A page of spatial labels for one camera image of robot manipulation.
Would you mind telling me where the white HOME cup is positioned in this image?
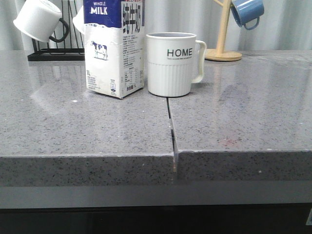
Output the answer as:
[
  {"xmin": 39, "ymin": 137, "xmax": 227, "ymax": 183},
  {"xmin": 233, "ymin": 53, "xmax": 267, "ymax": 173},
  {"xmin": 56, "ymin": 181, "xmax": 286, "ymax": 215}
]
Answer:
[{"xmin": 146, "ymin": 32, "xmax": 207, "ymax": 98}]

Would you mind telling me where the white blue milk carton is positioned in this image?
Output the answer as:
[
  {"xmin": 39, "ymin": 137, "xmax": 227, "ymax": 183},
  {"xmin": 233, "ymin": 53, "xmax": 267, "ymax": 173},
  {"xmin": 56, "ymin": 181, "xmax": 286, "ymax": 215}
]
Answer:
[{"xmin": 83, "ymin": 0, "xmax": 145, "ymax": 99}]

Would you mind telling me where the wooden mug tree stand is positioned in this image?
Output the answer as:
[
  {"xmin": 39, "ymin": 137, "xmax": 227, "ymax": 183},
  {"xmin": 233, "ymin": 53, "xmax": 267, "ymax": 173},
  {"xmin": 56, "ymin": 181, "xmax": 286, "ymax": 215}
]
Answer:
[{"xmin": 205, "ymin": 0, "xmax": 242, "ymax": 62}]

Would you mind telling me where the blue enamel mug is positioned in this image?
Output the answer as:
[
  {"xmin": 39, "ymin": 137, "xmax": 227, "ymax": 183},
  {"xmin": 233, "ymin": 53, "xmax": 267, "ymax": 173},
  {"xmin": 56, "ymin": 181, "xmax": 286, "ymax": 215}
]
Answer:
[{"xmin": 231, "ymin": 0, "xmax": 264, "ymax": 30}]

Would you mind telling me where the white mug black handle right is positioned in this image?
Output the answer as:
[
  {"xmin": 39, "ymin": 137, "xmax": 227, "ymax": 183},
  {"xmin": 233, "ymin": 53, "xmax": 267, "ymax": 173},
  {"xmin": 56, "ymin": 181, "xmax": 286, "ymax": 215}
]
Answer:
[{"xmin": 73, "ymin": 6, "xmax": 85, "ymax": 35}]

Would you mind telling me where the white mug black handle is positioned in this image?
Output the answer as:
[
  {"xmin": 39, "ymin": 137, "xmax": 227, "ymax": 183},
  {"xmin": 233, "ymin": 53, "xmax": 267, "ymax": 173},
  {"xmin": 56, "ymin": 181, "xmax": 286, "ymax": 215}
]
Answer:
[
  {"xmin": 73, "ymin": 6, "xmax": 85, "ymax": 35},
  {"xmin": 13, "ymin": 0, "xmax": 70, "ymax": 43}
]

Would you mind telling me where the black wire mug rack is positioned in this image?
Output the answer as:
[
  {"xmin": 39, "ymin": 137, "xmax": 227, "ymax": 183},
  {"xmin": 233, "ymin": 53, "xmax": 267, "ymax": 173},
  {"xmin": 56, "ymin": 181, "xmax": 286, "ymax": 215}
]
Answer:
[{"xmin": 27, "ymin": 0, "xmax": 84, "ymax": 61}]

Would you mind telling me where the white mug black handle left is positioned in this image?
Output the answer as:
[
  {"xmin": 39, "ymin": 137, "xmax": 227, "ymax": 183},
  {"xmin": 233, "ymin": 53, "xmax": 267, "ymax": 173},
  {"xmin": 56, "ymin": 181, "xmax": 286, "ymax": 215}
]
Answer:
[{"xmin": 13, "ymin": 0, "xmax": 70, "ymax": 43}]

